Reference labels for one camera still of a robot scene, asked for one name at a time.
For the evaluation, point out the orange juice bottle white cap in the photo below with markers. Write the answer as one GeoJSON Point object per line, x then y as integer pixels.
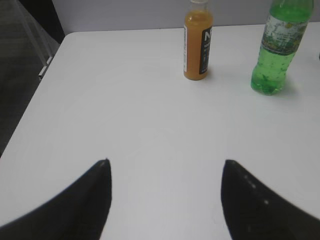
{"type": "Point", "coordinates": [198, 23]}

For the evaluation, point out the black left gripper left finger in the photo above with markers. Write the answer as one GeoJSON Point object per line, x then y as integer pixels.
{"type": "Point", "coordinates": [79, 212]}

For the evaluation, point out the green sprite bottle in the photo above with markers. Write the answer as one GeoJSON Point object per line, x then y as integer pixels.
{"type": "Point", "coordinates": [284, 29]}

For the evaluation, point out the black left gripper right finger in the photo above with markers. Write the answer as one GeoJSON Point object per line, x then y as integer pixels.
{"type": "Point", "coordinates": [252, 211]}

